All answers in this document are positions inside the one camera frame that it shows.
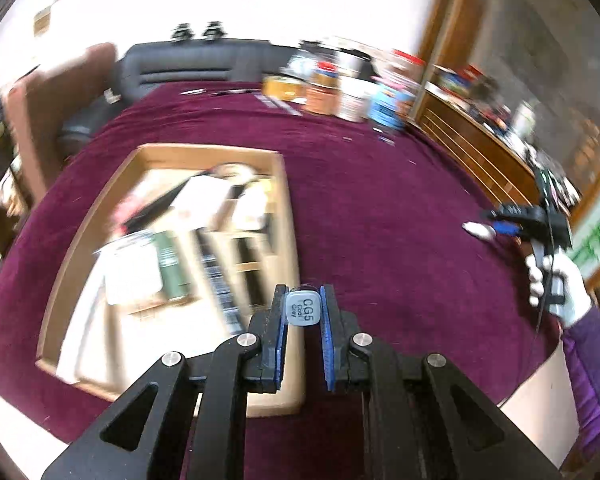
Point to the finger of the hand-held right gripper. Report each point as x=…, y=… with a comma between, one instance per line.
x=509, y=230
x=505, y=212

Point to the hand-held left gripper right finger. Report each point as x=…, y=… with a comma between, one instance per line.
x=327, y=345

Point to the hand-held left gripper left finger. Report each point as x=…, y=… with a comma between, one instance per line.
x=282, y=345

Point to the black marker pen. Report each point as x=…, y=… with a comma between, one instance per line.
x=302, y=307

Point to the cardboard box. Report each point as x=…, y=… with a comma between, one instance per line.
x=287, y=220

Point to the green lighter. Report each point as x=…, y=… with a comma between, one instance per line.
x=172, y=265

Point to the white bottle orange cap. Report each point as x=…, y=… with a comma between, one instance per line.
x=250, y=210

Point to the white charger plug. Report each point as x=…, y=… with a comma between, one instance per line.
x=132, y=272

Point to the white paper pad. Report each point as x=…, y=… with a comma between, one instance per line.
x=202, y=197

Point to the black marker red band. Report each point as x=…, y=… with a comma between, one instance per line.
x=160, y=205

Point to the person's right forearm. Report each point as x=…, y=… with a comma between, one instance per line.
x=595, y=370

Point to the person's right hand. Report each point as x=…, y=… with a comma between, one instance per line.
x=575, y=285

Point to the wooden cabinet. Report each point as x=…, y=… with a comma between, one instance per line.
x=460, y=130

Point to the small clear cap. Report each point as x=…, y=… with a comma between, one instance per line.
x=385, y=139

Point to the blue label clear jar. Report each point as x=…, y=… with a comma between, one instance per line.
x=390, y=107

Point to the clear jar red lid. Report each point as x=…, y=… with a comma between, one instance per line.
x=407, y=67

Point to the white plastic tub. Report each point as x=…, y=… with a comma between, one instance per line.
x=357, y=102

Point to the white jar grey lid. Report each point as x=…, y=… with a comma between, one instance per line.
x=354, y=64

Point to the orange label jar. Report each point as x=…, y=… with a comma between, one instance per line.
x=322, y=92

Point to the long white pen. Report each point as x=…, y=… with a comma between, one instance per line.
x=289, y=108

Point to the small white pen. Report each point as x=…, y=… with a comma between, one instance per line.
x=272, y=101

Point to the yellow tape roll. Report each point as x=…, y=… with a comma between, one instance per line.
x=282, y=87

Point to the dark slim pen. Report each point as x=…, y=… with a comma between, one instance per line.
x=235, y=92

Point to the metal nail clipper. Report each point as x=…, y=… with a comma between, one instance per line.
x=192, y=92

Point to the black leather sofa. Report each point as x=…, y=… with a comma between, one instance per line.
x=180, y=65

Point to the black clip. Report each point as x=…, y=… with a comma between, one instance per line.
x=183, y=31
x=214, y=30

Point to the brown chair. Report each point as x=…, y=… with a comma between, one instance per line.
x=55, y=110

